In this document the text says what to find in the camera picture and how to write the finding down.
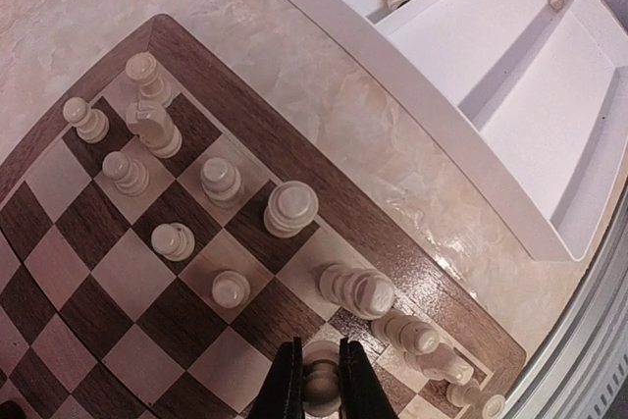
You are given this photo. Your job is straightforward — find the white plastic divided tray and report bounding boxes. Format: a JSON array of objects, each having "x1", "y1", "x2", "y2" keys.
[{"x1": 289, "y1": 0, "x2": 627, "y2": 261}]

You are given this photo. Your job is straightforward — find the cream chess piece on board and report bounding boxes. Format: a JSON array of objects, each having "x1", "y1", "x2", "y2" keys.
[
  {"x1": 263, "y1": 181, "x2": 319, "y2": 238},
  {"x1": 370, "y1": 309, "x2": 441, "y2": 355},
  {"x1": 445, "y1": 379, "x2": 505, "y2": 419},
  {"x1": 403, "y1": 342, "x2": 474, "y2": 385},
  {"x1": 125, "y1": 100, "x2": 183, "y2": 159},
  {"x1": 318, "y1": 264, "x2": 394, "y2": 321},
  {"x1": 200, "y1": 157, "x2": 244, "y2": 208},
  {"x1": 63, "y1": 97, "x2": 109, "y2": 144}
]

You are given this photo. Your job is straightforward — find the wooden chessboard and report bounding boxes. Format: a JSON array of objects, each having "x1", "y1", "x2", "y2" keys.
[{"x1": 1, "y1": 15, "x2": 526, "y2": 418}]

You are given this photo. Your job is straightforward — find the cream pawn on board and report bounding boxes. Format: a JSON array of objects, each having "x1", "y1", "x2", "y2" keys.
[
  {"x1": 151, "y1": 223, "x2": 195, "y2": 262},
  {"x1": 211, "y1": 270, "x2": 250, "y2": 309},
  {"x1": 125, "y1": 51, "x2": 173, "y2": 108},
  {"x1": 102, "y1": 151, "x2": 150, "y2": 196}
]

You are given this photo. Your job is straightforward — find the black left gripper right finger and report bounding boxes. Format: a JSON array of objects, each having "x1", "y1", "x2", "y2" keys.
[{"x1": 340, "y1": 338, "x2": 397, "y2": 419}]

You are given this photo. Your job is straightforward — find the front aluminium rail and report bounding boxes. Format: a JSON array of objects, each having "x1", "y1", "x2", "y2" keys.
[{"x1": 503, "y1": 208, "x2": 627, "y2": 418}]

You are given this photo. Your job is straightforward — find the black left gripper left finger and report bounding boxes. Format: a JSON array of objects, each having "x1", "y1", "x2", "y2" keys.
[{"x1": 250, "y1": 338, "x2": 303, "y2": 419}]

